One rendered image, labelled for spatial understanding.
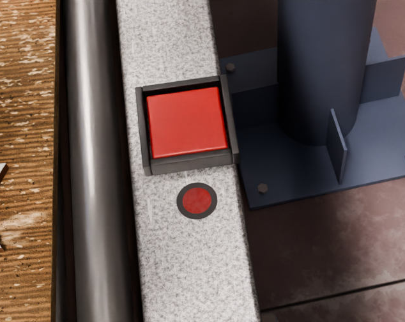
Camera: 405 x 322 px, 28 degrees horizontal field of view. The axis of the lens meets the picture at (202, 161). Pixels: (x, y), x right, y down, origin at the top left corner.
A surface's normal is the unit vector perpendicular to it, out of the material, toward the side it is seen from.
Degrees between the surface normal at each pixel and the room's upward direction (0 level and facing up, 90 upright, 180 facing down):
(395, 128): 0
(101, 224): 14
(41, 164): 0
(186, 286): 0
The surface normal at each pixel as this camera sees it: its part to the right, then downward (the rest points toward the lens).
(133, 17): -0.07, -0.49
